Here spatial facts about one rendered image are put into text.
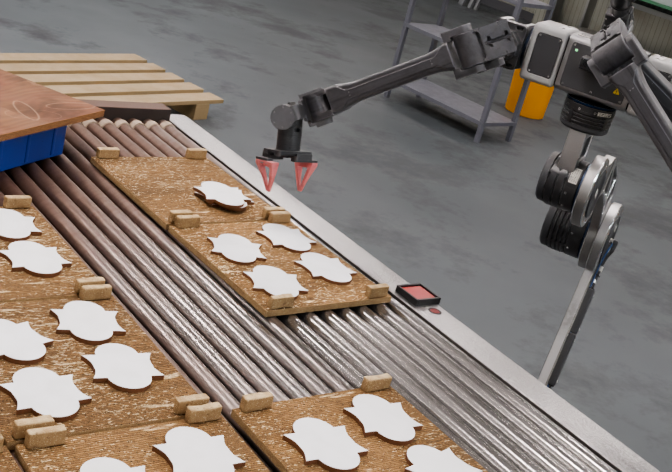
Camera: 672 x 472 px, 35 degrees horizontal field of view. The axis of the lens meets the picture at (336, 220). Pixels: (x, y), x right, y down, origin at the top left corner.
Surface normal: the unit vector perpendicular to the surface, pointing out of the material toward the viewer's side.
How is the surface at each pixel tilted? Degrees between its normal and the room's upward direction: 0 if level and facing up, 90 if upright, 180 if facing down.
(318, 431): 0
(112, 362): 0
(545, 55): 90
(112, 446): 0
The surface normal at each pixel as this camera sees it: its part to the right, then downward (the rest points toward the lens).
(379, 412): 0.25, -0.90
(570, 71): -0.43, 0.22
